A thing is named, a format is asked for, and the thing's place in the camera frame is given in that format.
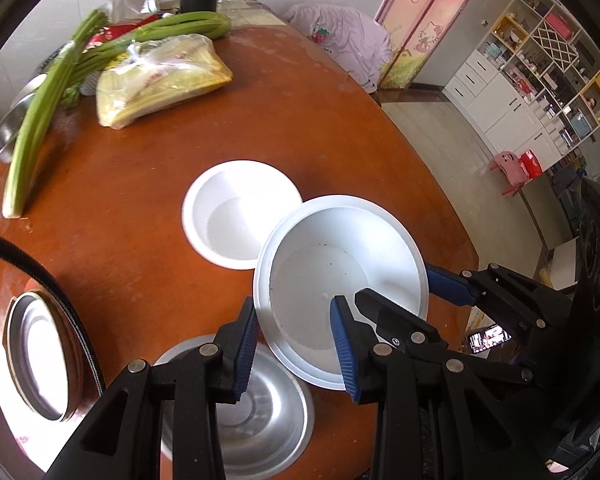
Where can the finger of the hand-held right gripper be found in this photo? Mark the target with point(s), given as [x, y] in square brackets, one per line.
[400, 317]
[450, 285]

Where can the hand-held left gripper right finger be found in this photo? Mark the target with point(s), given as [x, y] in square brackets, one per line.
[342, 350]

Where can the pink cloth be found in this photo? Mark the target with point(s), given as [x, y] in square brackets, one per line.
[340, 40]

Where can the stainless steel plate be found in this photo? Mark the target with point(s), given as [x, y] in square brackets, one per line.
[40, 360]

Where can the green celery bunch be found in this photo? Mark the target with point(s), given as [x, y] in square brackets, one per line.
[190, 25]
[30, 130]

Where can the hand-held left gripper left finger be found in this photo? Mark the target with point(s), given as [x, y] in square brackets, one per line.
[242, 355]

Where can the bagged yellow corn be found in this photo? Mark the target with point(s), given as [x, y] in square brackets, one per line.
[155, 85]

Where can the shallow stainless steel bowl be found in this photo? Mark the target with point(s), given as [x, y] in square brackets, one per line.
[275, 410]

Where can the white shelf cabinet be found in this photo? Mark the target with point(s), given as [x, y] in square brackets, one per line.
[530, 60]

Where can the smartphone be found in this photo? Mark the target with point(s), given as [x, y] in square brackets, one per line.
[490, 338]

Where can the white bowl red pattern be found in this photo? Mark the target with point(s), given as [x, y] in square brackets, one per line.
[230, 220]
[320, 270]

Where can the deep stainless steel bowl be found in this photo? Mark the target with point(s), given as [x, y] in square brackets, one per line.
[5, 130]

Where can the pink plastic stool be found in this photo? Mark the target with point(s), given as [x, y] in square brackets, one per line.
[506, 167]

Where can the pink cartoon sliding door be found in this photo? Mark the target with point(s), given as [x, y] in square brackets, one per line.
[430, 10]

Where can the red plastic stool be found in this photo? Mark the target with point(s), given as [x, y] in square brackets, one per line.
[531, 162]

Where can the red packet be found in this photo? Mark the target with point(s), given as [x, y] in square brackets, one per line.
[107, 35]

